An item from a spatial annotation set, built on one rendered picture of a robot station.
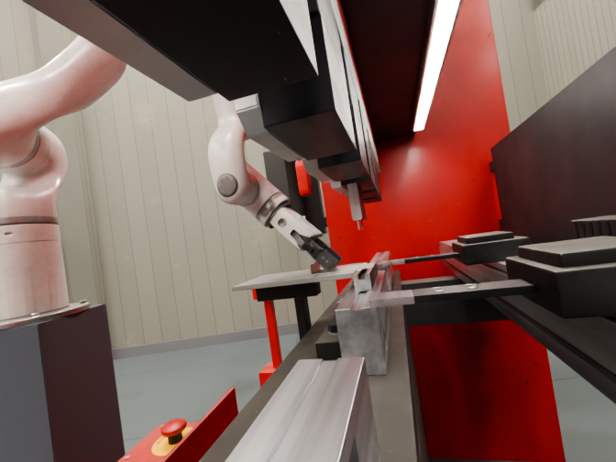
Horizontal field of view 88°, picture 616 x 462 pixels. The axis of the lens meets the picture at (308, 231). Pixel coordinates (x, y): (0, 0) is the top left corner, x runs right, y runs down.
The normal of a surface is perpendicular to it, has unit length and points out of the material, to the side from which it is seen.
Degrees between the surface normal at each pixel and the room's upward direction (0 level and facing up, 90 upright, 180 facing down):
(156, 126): 90
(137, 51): 180
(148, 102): 90
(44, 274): 90
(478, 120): 90
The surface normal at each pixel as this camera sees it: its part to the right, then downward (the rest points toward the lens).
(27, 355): -0.02, -0.03
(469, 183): -0.26, 0.01
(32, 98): 0.60, -0.23
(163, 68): 0.14, 0.99
